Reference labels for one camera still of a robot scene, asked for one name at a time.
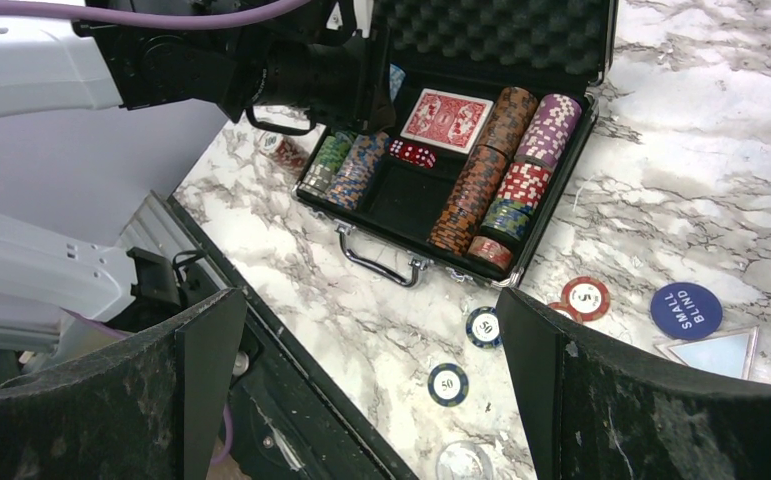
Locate red chip stack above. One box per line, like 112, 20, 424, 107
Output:
256, 131, 308, 175

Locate blue fifty chip lower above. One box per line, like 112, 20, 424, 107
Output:
427, 363, 469, 407

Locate blue brown chip row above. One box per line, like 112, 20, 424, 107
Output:
325, 132, 391, 210

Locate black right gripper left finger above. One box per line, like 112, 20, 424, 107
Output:
0, 289, 242, 479

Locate orange chip row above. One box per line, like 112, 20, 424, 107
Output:
428, 87, 538, 255

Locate red playing card deck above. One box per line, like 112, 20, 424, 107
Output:
401, 88, 494, 154

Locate clear triangle card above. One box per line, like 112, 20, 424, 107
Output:
654, 326, 759, 380

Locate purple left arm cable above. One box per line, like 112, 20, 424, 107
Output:
0, 0, 313, 30

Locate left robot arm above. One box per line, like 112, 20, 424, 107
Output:
0, 1, 395, 323

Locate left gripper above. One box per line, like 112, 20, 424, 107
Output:
245, 1, 396, 136

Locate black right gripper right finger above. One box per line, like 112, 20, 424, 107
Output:
496, 288, 771, 479

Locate blue fifty chip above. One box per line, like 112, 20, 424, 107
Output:
465, 306, 502, 349
427, 363, 469, 407

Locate blue small blind button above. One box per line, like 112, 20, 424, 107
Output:
649, 282, 724, 340

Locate purple red chip row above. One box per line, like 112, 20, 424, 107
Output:
480, 93, 583, 244

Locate green chip row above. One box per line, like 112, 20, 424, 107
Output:
300, 132, 356, 197

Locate black poker case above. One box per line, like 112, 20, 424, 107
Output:
294, 1, 618, 288

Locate red five chip upper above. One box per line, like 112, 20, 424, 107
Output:
561, 276, 611, 323

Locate red dice in case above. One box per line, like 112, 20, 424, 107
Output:
388, 138, 437, 169

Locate blue fifty chip upper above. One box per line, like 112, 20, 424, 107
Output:
465, 306, 502, 349

